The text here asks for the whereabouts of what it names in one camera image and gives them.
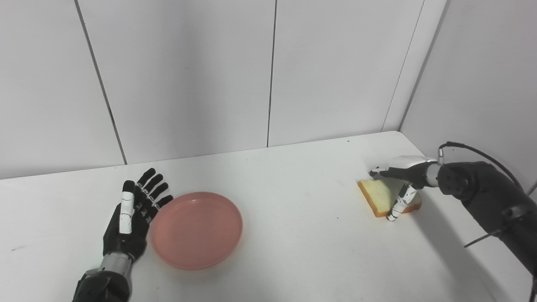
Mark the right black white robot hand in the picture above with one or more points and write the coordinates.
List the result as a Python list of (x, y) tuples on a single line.
[(405, 176)]

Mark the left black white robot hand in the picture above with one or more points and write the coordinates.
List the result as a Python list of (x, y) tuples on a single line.
[(130, 218)]

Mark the slice of white bread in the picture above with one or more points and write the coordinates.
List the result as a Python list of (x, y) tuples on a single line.
[(379, 195)]

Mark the pink round plate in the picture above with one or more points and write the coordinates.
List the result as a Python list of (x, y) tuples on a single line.
[(196, 230)]

